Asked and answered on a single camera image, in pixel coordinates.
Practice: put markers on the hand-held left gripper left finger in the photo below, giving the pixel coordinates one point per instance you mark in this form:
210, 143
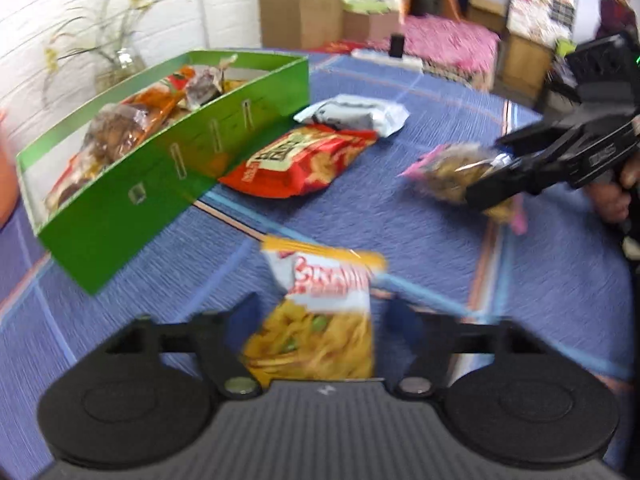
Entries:
247, 320

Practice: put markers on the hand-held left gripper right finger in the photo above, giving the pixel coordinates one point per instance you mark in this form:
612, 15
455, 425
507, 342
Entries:
400, 325

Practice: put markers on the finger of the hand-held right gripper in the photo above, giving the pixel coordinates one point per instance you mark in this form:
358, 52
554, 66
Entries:
540, 137
510, 185

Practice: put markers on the clear cracker packet pink edge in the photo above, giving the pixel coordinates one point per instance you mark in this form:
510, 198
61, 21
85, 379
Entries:
455, 170

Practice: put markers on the yellow white chips packet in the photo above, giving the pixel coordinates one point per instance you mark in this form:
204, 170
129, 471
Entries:
320, 320

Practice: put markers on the green cardboard box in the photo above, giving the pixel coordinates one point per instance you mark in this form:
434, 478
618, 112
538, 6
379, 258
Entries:
150, 195

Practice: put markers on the person's right hand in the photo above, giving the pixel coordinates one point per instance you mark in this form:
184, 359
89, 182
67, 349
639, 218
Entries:
620, 200

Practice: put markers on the blue checked table cover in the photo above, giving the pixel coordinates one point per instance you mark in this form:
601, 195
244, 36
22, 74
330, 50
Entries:
425, 260

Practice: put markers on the wooden cabinet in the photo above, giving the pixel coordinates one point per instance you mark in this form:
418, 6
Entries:
525, 65

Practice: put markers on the pink patterned bedspread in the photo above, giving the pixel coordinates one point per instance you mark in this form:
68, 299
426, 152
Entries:
450, 45

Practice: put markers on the red cracker packet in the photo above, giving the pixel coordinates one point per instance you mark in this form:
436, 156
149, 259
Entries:
300, 160

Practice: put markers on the small black cylinder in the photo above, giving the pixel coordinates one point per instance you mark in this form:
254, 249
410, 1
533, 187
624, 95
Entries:
397, 45

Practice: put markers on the white power strip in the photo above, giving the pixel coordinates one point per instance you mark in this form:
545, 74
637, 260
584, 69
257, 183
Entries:
385, 57

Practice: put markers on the white snack packet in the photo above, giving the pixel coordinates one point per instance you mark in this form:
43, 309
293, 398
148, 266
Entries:
350, 112

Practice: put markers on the small cardboard box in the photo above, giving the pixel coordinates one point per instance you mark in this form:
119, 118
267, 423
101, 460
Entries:
370, 27

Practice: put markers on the pale green box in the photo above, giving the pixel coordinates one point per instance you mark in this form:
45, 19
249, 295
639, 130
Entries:
365, 5

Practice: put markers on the brown clear snack packet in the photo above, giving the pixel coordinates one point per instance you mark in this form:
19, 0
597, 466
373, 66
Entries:
117, 130

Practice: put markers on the dark brown snack packet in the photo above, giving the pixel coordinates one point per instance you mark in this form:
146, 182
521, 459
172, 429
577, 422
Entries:
202, 87

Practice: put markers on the orange red snack packet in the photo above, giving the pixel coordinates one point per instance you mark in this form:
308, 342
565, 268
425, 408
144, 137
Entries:
157, 97

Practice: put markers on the brown cardboard box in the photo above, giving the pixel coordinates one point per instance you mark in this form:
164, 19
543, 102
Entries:
300, 10

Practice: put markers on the orange plastic pot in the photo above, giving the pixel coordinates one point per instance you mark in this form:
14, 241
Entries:
7, 175

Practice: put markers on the yellow flower plant glass vase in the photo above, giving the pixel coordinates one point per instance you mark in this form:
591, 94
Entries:
117, 60

